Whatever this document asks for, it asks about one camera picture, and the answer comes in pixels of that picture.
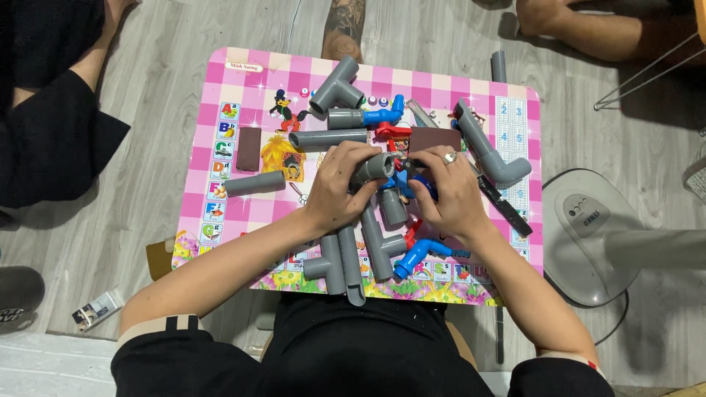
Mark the short grey straight pipe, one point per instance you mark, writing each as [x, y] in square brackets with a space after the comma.
[255, 183]

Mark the cigarette pack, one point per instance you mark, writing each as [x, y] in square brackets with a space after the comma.
[96, 311]

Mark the grey slipper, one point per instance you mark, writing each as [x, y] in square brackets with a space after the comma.
[19, 298]

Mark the brown cardboard piece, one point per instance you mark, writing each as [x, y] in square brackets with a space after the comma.
[160, 259]

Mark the pink checkered small table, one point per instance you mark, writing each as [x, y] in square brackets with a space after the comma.
[259, 215]

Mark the grey coupling with blue tap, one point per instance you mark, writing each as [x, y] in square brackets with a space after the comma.
[364, 117]

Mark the blue plastic valve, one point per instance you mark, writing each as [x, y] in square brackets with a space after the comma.
[401, 179]

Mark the person's right hand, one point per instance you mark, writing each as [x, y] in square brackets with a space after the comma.
[458, 198]

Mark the narrow brown sandpaper block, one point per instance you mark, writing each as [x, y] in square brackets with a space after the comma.
[249, 149]

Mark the wide brown sandpaper sheet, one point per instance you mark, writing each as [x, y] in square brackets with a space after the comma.
[433, 139]

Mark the large grey pipe tee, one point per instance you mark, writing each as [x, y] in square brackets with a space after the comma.
[337, 87]

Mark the person's left hand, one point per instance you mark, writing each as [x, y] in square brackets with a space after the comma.
[331, 193]

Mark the small metal saw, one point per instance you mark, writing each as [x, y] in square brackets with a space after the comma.
[422, 116]

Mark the grey pipe stub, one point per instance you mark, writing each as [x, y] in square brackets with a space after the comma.
[498, 67]

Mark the small grey pipe tee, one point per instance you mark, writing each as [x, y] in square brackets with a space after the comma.
[330, 264]

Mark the grey pipe socket fitting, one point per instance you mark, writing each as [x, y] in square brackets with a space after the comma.
[377, 167]

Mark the stubby grey pipe piece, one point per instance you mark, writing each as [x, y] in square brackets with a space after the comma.
[393, 208]

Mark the grey pipe with slanted end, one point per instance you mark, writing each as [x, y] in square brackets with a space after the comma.
[353, 264]

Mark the grey fan pole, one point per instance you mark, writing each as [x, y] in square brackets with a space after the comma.
[656, 249]

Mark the white fan base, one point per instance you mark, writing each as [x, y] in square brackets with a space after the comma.
[579, 237]

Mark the white mat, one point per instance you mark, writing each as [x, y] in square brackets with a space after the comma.
[49, 366]

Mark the person's black clothing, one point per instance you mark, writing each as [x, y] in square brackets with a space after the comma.
[342, 353]

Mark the long grey straight pipe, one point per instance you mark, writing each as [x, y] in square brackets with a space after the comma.
[328, 139]

